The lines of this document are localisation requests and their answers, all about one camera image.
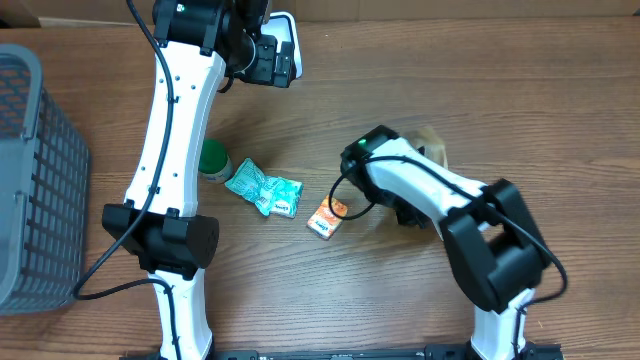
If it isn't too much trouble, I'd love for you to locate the grey plastic basket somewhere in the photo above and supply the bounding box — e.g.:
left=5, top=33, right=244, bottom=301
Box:
left=1, top=44, right=91, bottom=316

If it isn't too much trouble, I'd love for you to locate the green lid jar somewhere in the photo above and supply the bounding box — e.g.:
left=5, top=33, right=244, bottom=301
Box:
left=198, top=139, right=234, bottom=184

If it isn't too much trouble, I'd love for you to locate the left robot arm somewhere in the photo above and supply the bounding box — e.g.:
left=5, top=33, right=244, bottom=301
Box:
left=102, top=0, right=302, bottom=359

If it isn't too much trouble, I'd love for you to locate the teal Kleenex tissue pack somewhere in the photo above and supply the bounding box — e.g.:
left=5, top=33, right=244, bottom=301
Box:
left=225, top=158, right=304, bottom=218

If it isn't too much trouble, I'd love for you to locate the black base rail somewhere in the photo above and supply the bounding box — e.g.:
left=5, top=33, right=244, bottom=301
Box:
left=119, top=342, right=565, bottom=360

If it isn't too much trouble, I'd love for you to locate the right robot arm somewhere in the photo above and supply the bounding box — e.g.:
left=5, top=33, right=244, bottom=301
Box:
left=340, top=125, right=562, bottom=359

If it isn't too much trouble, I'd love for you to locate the orange small box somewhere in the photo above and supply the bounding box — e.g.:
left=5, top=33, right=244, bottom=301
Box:
left=307, top=196, right=348, bottom=240

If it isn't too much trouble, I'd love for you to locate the beige plastic pouch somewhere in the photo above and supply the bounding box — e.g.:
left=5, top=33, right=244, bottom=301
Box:
left=402, top=127, right=448, bottom=169

